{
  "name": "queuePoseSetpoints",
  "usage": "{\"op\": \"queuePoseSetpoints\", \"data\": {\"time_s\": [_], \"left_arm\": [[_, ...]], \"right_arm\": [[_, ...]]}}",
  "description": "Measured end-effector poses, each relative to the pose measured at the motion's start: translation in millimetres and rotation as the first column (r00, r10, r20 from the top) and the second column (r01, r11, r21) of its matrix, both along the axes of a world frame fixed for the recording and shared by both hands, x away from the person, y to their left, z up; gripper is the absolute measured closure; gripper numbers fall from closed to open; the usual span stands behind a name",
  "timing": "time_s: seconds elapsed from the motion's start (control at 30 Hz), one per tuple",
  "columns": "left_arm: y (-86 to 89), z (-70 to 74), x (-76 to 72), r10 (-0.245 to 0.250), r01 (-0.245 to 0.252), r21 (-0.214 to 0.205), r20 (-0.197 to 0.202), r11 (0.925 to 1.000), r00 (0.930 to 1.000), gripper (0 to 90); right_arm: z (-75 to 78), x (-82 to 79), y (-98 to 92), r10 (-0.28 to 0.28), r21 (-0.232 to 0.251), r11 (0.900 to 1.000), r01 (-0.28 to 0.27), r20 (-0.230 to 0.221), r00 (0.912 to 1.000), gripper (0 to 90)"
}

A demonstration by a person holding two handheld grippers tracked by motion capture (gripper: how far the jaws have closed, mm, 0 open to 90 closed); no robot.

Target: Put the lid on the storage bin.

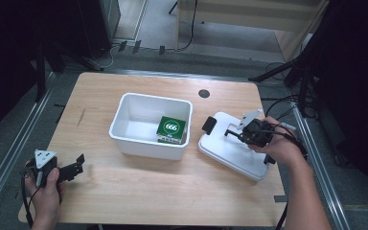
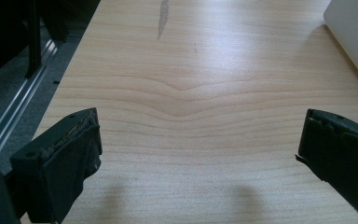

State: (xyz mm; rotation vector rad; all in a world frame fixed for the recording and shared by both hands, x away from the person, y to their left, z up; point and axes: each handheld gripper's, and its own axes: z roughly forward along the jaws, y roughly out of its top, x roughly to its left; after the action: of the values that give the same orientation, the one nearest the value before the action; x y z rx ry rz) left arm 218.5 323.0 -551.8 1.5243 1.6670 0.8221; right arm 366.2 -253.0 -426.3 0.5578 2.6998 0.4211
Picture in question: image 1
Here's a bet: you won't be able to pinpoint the black cabinet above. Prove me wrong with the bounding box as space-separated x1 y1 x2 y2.
76 0 123 59

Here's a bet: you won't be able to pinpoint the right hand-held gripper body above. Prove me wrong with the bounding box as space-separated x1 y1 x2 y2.
235 108 275 149

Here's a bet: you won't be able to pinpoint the black metal post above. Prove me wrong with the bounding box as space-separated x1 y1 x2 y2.
34 37 48 104

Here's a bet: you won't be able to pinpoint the white plastic storage box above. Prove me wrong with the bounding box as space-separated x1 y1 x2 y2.
108 92 195 162

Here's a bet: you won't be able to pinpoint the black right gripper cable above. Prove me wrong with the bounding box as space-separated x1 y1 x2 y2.
255 123 309 230

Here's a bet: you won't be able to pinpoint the person's left hand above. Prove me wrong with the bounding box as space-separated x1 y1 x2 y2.
23 159 66 230

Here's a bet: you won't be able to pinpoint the black hanging cable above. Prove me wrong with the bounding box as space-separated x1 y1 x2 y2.
167 0 199 53

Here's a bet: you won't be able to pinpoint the black floor cables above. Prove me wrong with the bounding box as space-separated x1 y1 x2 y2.
261 61 315 127

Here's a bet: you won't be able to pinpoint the person's right hand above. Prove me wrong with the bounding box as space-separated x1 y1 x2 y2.
248 116 305 170

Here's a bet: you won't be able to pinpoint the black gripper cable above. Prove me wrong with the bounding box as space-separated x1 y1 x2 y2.
19 169 36 229
255 123 309 230

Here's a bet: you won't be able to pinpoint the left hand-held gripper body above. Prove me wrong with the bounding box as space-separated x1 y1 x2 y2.
27 149 59 190

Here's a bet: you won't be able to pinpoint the white lid with black clips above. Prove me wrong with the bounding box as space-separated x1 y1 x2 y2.
197 111 277 182

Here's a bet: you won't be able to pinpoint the black tripod stand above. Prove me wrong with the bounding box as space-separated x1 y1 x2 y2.
248 47 320 117

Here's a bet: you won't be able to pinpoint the white floor cable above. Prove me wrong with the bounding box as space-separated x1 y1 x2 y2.
98 44 120 70

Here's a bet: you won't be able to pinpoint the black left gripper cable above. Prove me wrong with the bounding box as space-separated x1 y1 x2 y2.
19 169 36 229

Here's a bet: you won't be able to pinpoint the aluminium floor rail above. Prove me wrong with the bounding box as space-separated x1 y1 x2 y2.
0 71 57 223
290 103 353 230

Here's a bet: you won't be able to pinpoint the light wooden cabinet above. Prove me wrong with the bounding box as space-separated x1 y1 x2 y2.
174 0 331 62

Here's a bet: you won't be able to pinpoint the dark curtain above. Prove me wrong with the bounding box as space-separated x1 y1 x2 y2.
0 0 78 145
310 0 368 209

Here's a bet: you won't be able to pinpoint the green cardboard box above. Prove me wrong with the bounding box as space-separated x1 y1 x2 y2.
155 115 187 145

